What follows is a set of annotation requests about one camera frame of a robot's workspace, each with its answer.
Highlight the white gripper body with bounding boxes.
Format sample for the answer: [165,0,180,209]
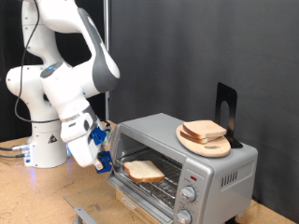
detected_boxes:
[66,130,101,168]

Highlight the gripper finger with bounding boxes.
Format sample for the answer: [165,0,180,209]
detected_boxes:
[93,159,105,172]

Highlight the spatula with blue grip block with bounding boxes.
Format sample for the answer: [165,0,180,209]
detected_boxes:
[94,150,125,175]

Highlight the glass oven door with handle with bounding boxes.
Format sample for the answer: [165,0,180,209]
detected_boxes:
[64,178,176,224]

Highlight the white bread slice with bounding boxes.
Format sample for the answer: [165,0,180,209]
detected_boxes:
[178,130,222,145]
[182,119,227,140]
[122,160,166,184]

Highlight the silver oven knob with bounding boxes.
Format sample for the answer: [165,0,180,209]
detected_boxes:
[180,186,197,203]
[176,209,192,224]

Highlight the metal oven rack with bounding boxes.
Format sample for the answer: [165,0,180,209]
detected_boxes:
[115,147,183,207]

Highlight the silver toaster oven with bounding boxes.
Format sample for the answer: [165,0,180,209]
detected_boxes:
[107,112,259,224]

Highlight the wooden cutting board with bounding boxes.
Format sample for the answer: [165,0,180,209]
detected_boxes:
[175,124,232,159]

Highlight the metal pole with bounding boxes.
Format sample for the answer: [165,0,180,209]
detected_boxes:
[103,0,112,121]

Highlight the black metal bookend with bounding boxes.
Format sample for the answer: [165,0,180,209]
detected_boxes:
[214,82,244,149]

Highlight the black base cable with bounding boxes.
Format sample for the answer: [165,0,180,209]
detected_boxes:
[0,152,27,160]
[0,144,31,152]

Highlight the black camera cable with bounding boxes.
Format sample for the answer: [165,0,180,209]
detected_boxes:
[13,0,61,124]

